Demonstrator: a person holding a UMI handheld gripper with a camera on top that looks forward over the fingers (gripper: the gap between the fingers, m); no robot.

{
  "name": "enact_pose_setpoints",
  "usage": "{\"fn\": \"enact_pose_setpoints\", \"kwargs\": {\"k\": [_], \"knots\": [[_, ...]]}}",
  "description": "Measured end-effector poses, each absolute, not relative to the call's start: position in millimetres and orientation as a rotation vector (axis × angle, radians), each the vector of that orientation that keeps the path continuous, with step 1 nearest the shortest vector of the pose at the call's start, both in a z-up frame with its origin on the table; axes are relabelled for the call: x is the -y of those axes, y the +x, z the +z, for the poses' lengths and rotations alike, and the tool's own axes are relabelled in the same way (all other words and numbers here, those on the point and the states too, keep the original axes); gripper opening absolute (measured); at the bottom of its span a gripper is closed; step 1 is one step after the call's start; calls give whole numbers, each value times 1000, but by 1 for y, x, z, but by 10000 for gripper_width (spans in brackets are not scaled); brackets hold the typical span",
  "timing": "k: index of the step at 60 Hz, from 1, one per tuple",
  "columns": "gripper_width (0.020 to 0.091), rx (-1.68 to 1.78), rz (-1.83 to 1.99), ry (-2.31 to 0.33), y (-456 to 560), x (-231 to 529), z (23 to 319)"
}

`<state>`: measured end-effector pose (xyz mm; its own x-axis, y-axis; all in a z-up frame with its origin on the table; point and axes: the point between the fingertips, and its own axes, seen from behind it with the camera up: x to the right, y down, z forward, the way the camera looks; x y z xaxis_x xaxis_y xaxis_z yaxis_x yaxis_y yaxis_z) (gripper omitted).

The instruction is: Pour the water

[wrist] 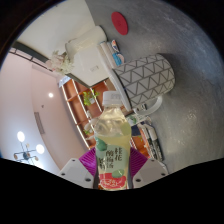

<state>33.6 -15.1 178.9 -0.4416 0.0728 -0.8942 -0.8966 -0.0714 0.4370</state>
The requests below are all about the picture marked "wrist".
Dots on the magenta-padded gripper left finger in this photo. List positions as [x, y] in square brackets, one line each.
[72, 171]

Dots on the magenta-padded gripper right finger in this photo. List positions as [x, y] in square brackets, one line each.
[151, 171]

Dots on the yellow drink bottle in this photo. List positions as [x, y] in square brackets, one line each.
[112, 146]

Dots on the dark book stack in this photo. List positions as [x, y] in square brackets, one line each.
[151, 143]

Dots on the multi-bulb ceiling lamp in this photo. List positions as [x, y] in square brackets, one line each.
[28, 151]

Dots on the green white carton box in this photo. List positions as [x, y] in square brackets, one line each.
[136, 119]

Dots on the ceiling air vent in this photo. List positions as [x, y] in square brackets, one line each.
[39, 123]

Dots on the wooden shelf unit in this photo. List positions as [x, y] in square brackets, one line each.
[75, 96]

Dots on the recessed ceiling light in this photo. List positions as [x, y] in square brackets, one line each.
[50, 95]

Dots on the white mug, grey triangle pattern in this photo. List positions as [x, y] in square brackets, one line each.
[146, 78]

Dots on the pink flower bouquet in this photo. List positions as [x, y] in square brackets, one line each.
[60, 62]

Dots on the white pitcher vase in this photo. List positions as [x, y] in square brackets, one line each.
[86, 40]

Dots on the flat round red coaster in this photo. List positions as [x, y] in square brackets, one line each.
[119, 23]

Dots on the black ceiling track rail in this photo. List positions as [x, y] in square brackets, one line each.
[28, 55]

